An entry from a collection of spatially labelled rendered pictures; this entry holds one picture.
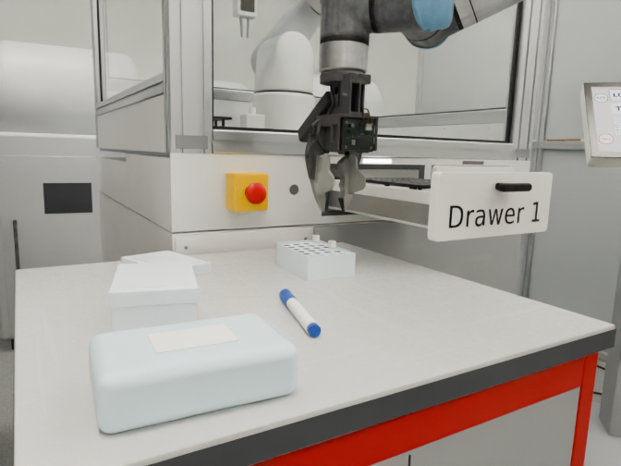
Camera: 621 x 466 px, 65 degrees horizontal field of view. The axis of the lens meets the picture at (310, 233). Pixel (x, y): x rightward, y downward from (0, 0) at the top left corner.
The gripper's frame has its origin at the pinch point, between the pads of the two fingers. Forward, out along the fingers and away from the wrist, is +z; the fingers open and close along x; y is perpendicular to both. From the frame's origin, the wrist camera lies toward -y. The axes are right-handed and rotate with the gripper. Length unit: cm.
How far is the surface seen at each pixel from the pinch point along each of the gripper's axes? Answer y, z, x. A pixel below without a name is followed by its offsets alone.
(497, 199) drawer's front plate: 10.5, -1.1, 26.6
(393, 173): -34, -3, 38
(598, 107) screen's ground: -28, -24, 111
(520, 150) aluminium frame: -26, -10, 75
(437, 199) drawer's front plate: 11.2, -1.5, 12.6
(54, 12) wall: -341, -100, -33
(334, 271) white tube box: 5.9, 10.0, -2.6
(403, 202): 1.5, 0.2, 13.7
